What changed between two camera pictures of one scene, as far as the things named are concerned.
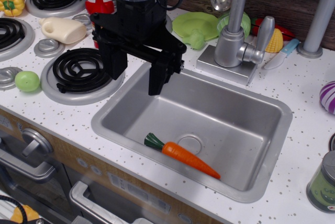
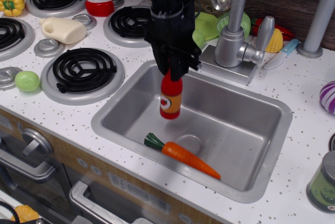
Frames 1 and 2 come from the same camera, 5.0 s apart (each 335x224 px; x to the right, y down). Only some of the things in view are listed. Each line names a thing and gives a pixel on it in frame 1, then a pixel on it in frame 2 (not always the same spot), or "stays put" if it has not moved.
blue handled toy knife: x=278 y=59 stays put
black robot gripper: x=140 y=21 to x=174 y=35
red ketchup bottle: x=99 y=6 to x=171 y=96
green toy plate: x=207 y=23 stays put
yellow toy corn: x=276 y=43 stays put
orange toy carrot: x=180 y=155 stays put
